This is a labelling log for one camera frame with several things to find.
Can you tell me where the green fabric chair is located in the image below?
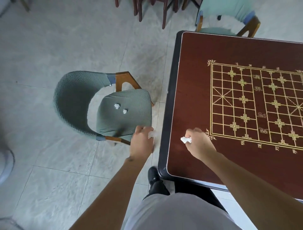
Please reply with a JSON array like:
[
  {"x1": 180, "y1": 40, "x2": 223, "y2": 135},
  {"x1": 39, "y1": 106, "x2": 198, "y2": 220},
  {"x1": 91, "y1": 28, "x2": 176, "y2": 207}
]
[
  {"x1": 53, "y1": 70, "x2": 155, "y2": 146},
  {"x1": 195, "y1": 0, "x2": 261, "y2": 38}
]

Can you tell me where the person's light lavender shirt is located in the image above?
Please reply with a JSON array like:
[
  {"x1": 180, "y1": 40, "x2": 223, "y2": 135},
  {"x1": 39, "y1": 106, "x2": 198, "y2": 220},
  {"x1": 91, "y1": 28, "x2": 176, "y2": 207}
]
[{"x1": 123, "y1": 192, "x2": 242, "y2": 230}]

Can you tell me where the person's black left shoe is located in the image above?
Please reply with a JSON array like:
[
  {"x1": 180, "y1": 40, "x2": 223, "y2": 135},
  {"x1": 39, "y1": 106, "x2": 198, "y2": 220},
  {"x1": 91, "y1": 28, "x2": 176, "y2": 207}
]
[{"x1": 147, "y1": 166, "x2": 164, "y2": 188}]

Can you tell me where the person's right forearm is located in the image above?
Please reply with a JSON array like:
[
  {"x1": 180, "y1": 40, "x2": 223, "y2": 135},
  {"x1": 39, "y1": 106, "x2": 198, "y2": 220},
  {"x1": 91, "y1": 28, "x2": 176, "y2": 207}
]
[{"x1": 202, "y1": 149, "x2": 303, "y2": 230}]

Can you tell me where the dark red wooden chair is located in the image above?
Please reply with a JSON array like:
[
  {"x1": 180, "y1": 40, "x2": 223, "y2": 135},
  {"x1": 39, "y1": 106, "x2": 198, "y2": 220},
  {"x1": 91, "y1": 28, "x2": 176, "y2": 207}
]
[{"x1": 132, "y1": 0, "x2": 178, "y2": 30}]

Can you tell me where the dark wooden table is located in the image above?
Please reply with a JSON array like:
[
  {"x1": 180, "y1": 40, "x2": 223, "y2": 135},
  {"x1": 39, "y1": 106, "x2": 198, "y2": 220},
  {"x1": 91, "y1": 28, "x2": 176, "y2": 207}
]
[{"x1": 157, "y1": 30, "x2": 303, "y2": 204}]

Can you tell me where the person's left hand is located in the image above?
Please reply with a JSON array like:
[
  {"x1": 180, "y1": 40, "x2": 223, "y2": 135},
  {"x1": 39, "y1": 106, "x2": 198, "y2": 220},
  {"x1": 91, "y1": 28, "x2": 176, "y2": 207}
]
[{"x1": 129, "y1": 125, "x2": 156, "y2": 163}]

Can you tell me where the white cylindrical appliance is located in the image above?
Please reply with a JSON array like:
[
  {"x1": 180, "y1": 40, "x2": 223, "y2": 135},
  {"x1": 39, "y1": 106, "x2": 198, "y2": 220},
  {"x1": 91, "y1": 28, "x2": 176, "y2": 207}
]
[{"x1": 0, "y1": 132, "x2": 16, "y2": 185}]

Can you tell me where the person's right hand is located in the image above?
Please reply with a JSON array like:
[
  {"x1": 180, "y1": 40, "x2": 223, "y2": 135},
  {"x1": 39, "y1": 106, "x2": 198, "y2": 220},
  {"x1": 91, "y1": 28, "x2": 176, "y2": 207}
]
[{"x1": 184, "y1": 128, "x2": 217, "y2": 163}]

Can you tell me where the person's left forearm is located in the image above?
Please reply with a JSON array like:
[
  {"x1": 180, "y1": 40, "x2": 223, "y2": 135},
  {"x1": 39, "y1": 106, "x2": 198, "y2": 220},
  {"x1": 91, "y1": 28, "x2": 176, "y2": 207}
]
[{"x1": 70, "y1": 156, "x2": 146, "y2": 230}]

